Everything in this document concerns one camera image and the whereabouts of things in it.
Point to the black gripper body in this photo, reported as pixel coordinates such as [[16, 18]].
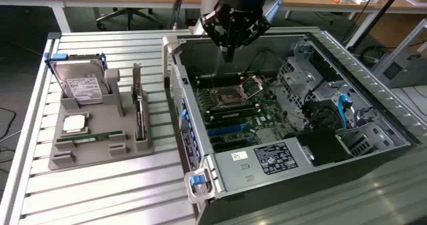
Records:
[[240, 0]]

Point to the graphics card with metal bracket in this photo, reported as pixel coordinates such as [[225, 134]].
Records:
[[140, 115]]

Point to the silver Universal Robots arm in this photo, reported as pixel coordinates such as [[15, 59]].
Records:
[[208, 5]]

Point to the wooden desk with clutter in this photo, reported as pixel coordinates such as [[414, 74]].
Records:
[[310, 2]]

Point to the metal disk bay cage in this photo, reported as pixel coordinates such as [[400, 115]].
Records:
[[296, 78]]

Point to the thin socket locking lever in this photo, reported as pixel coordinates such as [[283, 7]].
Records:
[[213, 82]]

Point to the metal socket cover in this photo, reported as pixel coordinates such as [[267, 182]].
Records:
[[249, 86]]

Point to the black office chair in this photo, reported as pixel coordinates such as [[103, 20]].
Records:
[[128, 15]]

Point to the CPU socket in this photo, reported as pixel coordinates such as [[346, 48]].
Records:
[[229, 97]]

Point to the green motherboard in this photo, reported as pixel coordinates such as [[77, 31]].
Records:
[[267, 115]]

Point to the black installed RAM stick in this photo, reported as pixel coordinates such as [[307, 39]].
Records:
[[233, 113]]

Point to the black tripod pole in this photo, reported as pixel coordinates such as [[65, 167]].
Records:
[[384, 10]]

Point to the blue expansion slot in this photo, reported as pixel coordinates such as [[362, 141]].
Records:
[[227, 130]]

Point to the hard disk in blue caddy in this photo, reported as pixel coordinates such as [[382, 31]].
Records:
[[80, 70]]

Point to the silver chipset heatsink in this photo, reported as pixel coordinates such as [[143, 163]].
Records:
[[266, 135]]

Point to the grey computer tower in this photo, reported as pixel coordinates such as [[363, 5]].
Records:
[[410, 70]]

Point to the black plastic shroud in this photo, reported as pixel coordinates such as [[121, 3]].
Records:
[[320, 145]]

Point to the grey plastic parts rack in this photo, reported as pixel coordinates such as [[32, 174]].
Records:
[[100, 125]]

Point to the green RAM stick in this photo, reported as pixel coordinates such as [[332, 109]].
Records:
[[100, 135]]

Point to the silver CPU chip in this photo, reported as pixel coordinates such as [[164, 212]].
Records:
[[75, 123]]

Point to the grey power supply unit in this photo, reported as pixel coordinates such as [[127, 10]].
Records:
[[240, 172]]

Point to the black open PC case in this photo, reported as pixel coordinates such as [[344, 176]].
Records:
[[300, 205]]

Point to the grey metal drive bracket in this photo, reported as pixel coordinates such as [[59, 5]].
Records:
[[363, 145]]

